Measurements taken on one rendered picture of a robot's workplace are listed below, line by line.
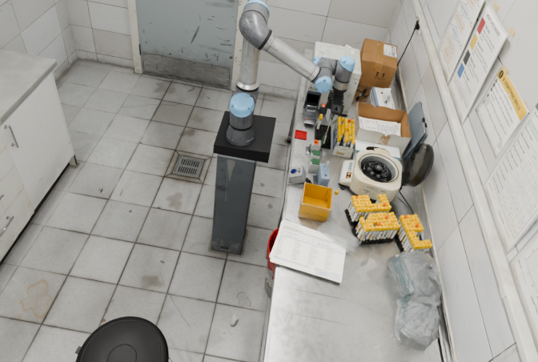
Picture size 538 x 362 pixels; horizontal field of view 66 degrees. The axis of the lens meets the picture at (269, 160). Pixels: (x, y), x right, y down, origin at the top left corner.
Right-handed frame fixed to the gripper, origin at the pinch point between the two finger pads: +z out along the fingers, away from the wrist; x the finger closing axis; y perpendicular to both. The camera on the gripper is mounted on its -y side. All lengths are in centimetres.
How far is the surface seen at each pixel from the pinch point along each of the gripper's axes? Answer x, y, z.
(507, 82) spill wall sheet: -51, -36, -58
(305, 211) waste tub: 8, -52, 13
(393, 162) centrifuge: -33.7, -16.6, 6.2
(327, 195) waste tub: -2.0, -39.4, 13.7
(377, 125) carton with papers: -30.3, 19.5, 12.0
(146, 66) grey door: 157, 159, 95
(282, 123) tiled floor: 20, 122, 106
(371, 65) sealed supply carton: -27, 69, 3
